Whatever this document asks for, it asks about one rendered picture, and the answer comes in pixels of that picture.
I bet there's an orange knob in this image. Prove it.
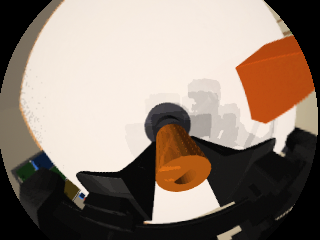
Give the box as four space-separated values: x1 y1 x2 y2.
156 124 212 192

